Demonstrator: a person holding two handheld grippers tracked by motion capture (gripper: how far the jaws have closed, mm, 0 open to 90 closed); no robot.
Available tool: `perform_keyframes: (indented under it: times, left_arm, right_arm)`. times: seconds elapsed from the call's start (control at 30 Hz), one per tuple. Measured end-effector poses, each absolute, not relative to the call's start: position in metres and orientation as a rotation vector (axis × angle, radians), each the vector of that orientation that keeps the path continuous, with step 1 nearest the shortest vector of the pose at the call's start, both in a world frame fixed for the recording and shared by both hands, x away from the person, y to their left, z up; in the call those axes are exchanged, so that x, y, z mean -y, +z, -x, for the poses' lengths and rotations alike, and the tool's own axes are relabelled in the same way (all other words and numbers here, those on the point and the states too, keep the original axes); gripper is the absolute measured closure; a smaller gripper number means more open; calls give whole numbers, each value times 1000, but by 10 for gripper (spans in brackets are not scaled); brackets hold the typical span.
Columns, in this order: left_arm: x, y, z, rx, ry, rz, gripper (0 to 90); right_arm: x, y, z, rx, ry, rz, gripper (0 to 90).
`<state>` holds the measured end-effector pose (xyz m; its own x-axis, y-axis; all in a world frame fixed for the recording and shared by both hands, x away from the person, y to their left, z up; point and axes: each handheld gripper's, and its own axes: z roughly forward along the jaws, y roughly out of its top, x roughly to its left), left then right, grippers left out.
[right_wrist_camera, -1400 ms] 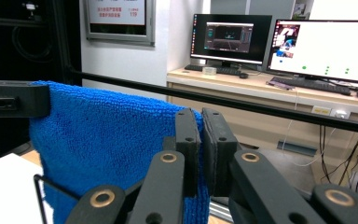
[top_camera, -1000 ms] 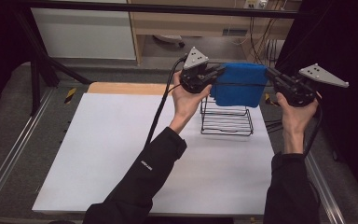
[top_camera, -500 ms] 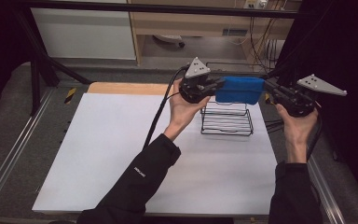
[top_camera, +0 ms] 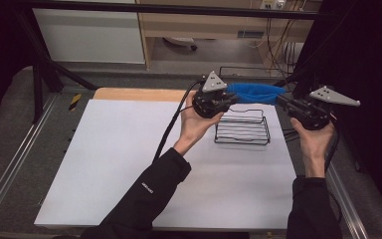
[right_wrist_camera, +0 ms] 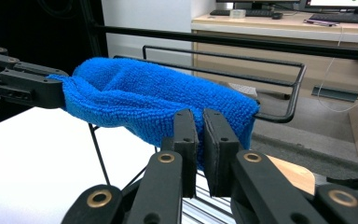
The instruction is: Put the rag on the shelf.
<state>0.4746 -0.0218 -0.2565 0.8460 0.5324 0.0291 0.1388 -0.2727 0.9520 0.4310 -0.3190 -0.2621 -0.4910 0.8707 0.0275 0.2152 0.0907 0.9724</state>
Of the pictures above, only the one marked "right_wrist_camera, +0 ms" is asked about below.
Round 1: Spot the black horizontal frame bar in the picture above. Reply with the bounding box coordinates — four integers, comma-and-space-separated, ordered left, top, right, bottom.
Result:
92, 23, 358, 63

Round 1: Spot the black keyboard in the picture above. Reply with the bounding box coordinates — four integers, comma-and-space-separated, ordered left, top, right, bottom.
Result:
209, 8, 276, 18
310, 12, 358, 25

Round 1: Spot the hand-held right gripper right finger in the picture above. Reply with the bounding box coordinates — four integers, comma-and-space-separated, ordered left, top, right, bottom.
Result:
201, 107, 328, 224

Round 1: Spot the purple flat item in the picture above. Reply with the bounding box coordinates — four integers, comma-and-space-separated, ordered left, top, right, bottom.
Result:
303, 19, 340, 28

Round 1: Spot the white table cover sheet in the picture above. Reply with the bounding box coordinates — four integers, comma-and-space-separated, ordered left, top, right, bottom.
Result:
0, 105, 231, 224

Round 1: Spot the light wooden desk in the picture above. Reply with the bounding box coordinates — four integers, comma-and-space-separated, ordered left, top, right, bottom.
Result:
190, 12, 358, 161

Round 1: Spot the blue microfibre cloth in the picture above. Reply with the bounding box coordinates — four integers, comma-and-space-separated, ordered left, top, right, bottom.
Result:
48, 56, 261, 172

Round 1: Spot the computer monitor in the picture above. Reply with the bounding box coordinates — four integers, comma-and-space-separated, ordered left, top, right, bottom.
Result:
215, 0, 303, 11
305, 0, 358, 9

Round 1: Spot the clear plastic box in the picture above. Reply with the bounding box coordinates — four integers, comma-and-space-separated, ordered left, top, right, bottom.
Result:
228, 8, 247, 20

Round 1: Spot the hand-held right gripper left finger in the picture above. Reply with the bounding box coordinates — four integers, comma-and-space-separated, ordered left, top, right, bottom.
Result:
126, 108, 200, 224

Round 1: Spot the black wire rack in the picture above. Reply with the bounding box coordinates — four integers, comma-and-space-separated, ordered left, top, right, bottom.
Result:
88, 44, 308, 224

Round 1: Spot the wooden table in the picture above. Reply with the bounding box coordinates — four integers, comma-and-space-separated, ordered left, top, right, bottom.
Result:
265, 154, 317, 196

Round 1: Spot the grey metal bracket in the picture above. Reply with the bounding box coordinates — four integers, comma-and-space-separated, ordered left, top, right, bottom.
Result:
310, 85, 358, 104

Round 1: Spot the black frame strut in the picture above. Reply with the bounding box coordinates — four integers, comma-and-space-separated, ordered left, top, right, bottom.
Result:
325, 175, 358, 191
79, 0, 108, 59

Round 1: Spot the white cabinet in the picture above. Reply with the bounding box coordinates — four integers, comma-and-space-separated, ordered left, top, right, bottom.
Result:
100, 0, 217, 76

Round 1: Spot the white cable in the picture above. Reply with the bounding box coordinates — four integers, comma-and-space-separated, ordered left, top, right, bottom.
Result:
317, 25, 358, 114

